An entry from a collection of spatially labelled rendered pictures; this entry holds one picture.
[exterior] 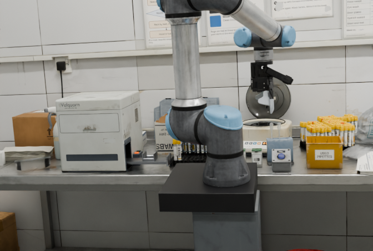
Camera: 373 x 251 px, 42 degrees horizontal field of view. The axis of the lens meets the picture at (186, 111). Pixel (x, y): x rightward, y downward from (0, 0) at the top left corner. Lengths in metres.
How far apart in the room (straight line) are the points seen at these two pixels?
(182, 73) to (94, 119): 0.56
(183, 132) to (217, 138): 0.14
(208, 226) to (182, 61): 0.52
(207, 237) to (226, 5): 0.71
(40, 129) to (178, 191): 1.12
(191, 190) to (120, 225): 1.33
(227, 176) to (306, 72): 1.09
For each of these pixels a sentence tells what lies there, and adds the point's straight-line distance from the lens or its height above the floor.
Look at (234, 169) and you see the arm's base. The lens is 1.50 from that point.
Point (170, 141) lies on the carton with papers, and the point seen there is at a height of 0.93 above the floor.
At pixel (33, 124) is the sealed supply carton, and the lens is 2.48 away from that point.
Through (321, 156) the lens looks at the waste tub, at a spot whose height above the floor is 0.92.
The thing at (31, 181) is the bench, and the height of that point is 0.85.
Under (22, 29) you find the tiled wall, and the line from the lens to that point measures 2.79.
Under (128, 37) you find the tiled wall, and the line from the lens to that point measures 2.56.
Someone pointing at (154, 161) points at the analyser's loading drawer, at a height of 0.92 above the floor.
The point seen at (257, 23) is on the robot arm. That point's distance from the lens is 1.61.
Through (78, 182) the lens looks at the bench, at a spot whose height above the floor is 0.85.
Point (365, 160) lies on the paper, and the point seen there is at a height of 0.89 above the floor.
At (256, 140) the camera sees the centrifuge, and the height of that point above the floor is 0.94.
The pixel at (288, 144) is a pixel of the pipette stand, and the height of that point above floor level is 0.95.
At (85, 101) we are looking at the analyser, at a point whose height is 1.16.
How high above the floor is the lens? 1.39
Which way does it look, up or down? 9 degrees down
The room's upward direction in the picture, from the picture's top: 3 degrees counter-clockwise
